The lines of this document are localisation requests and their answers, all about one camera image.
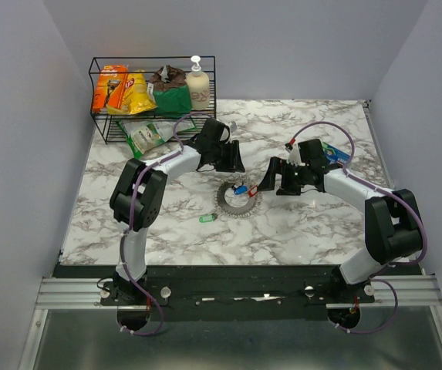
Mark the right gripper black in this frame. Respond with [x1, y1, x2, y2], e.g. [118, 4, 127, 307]
[257, 156, 310, 197]

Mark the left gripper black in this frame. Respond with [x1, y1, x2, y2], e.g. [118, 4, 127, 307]
[211, 140, 245, 173]

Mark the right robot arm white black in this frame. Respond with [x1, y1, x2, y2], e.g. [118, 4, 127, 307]
[257, 139, 427, 302]

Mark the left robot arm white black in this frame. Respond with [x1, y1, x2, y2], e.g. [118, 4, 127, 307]
[110, 118, 245, 304]

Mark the red key tag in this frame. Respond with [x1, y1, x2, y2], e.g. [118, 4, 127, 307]
[248, 185, 258, 197]

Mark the blue key tag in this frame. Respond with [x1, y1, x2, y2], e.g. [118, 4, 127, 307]
[231, 180, 248, 196]

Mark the green key tag with key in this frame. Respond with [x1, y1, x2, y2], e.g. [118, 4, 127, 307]
[198, 210, 221, 224]

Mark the blue green small box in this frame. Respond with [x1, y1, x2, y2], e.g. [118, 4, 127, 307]
[322, 142, 350, 166]

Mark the beige soap pump bottle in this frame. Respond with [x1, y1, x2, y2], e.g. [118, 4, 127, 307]
[185, 55, 211, 111]

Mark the green and brown bag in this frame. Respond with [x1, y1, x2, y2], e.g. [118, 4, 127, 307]
[147, 65, 192, 116]

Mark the green white snack bag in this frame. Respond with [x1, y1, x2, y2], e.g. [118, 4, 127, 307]
[116, 120, 176, 159]

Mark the yellow chips bag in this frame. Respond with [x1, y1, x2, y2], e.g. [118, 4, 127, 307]
[106, 70, 157, 115]

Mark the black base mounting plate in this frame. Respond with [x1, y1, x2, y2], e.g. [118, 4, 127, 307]
[51, 265, 422, 329]

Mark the orange razor package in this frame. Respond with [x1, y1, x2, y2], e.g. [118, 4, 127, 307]
[91, 65, 128, 113]

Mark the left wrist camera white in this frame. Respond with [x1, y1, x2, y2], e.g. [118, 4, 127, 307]
[227, 121, 238, 143]

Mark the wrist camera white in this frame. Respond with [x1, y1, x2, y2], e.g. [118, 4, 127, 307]
[285, 140, 302, 166]
[227, 121, 238, 143]

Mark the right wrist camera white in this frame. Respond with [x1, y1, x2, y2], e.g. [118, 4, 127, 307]
[285, 140, 302, 166]

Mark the black wire shelf rack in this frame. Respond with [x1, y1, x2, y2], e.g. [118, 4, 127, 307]
[88, 55, 218, 144]

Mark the aluminium rail frame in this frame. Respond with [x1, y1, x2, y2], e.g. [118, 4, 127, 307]
[35, 275, 442, 311]

